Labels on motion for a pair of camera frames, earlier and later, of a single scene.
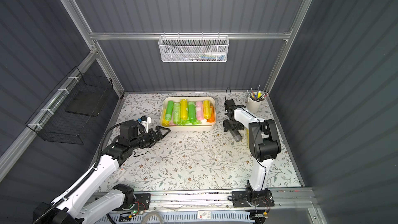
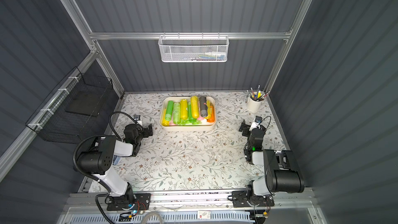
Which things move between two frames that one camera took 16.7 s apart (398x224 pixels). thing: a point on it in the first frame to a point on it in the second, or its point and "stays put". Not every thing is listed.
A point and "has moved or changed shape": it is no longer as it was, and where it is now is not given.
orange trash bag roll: (212, 119) stays put
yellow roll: (184, 109) stays put
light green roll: (176, 113) stays put
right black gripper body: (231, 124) to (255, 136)
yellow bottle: (164, 122) stays put
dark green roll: (169, 110) stays put
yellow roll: (247, 136) has moved or changed shape
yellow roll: (207, 109) stays put
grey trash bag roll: (237, 136) to (203, 110)
